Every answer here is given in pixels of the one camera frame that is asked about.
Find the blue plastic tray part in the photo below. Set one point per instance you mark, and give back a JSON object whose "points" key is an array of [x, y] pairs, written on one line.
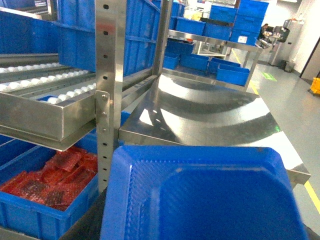
{"points": [[199, 193]]}

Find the steel shelf rack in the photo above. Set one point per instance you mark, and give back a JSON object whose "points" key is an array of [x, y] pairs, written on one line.
{"points": [[59, 127]]}

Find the blue bin with red wrap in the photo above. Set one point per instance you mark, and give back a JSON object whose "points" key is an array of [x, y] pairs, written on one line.
{"points": [[33, 219]]}

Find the steel side table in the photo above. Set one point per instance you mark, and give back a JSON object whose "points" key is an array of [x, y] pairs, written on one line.
{"points": [[181, 111]]}

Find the red bubble wrap bags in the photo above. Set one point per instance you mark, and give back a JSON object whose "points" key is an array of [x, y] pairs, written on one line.
{"points": [[59, 182]]}

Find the yellow mop bucket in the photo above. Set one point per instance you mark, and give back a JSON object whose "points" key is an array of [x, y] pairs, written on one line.
{"points": [[315, 86]]}

